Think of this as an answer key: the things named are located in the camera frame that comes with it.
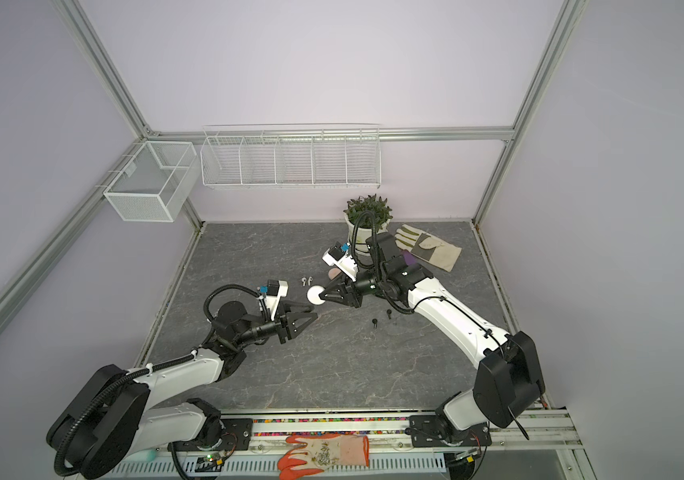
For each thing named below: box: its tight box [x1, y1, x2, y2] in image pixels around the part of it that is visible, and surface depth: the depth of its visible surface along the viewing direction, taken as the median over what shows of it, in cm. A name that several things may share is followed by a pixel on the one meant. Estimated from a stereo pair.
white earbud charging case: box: [306, 285, 326, 305], surface depth 72 cm
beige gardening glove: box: [394, 224, 462, 272], surface depth 114 cm
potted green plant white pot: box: [343, 193, 393, 253], surface depth 103 cm
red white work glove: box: [278, 433, 371, 480], surface depth 71 cm
